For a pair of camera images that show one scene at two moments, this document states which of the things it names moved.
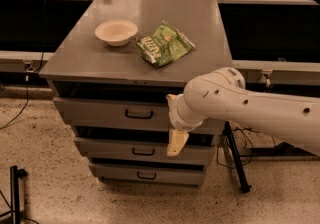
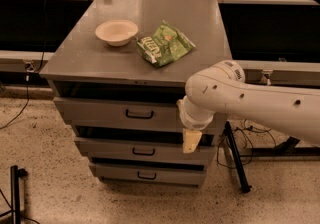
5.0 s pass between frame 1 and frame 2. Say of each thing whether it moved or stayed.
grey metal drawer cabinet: stayed
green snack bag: stayed
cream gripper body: moved
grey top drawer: stayed
